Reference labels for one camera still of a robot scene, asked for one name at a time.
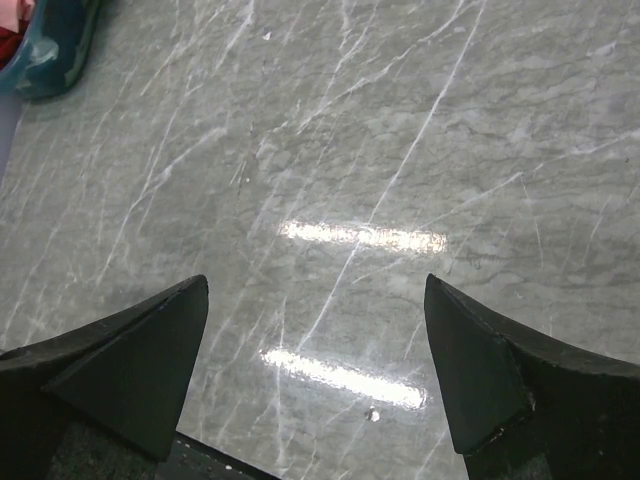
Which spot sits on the pink t shirt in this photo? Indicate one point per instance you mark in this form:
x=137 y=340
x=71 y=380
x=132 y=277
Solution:
x=14 y=12

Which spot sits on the teal laundry basket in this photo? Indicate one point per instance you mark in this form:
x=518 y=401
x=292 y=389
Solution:
x=53 y=50

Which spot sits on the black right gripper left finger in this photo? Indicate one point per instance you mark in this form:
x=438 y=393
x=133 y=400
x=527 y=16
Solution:
x=103 y=401

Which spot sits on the red t shirt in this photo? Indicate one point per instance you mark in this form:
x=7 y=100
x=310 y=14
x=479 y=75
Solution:
x=9 y=43

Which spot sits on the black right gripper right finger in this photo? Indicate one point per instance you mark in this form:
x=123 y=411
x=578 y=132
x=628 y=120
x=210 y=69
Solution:
x=523 y=405

